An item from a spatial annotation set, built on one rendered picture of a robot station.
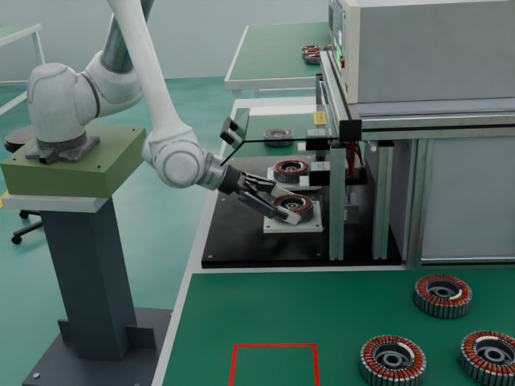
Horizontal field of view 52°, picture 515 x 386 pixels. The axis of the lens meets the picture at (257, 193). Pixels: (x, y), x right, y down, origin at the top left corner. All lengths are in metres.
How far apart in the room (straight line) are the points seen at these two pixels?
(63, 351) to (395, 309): 1.50
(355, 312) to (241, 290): 0.26
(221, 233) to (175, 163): 0.33
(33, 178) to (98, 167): 0.22
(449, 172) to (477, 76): 0.21
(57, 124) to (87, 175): 0.18
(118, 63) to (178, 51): 4.48
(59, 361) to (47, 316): 0.33
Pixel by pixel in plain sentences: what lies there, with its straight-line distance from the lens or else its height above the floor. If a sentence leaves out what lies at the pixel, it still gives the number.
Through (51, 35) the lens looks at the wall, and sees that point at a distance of 6.59.
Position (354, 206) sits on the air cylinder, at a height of 0.82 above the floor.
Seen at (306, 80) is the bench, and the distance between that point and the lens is 2.91.
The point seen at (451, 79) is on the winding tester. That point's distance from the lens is 1.23.
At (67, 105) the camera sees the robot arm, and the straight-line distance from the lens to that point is 1.74.
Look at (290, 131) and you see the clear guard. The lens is 1.18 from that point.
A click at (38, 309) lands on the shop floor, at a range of 2.62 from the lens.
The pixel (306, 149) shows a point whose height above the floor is 0.88.
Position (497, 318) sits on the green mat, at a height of 0.75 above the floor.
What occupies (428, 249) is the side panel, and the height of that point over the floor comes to 0.80.
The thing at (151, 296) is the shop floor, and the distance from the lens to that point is 2.50.
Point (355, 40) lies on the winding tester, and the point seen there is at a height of 1.25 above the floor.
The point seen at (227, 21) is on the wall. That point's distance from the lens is 6.07.
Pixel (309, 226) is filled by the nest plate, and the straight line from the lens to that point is 1.37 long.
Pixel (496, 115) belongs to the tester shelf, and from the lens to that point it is 1.16.
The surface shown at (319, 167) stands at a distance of 1.36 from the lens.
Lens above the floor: 1.47
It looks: 26 degrees down
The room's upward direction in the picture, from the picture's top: 3 degrees counter-clockwise
